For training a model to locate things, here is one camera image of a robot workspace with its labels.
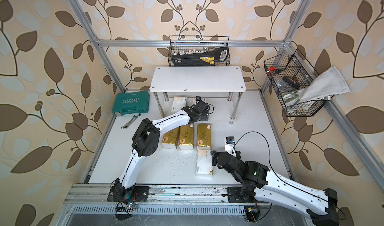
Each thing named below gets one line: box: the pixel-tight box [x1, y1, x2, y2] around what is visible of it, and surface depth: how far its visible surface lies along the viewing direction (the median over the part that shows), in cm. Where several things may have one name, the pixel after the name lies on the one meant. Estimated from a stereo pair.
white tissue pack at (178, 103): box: [171, 96, 188, 112], surface depth 101 cm
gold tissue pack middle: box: [180, 123, 194, 146], surface depth 90 cm
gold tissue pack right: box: [196, 124, 212, 147], surface depth 91 cm
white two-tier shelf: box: [149, 66, 247, 124], surface depth 81 cm
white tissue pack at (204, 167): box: [196, 149, 214, 177], surface depth 81 cm
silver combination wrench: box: [121, 114, 142, 130], surface depth 107 cm
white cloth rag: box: [282, 65, 351, 107], surface depth 61 cm
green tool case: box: [112, 90, 150, 116], surface depth 110 cm
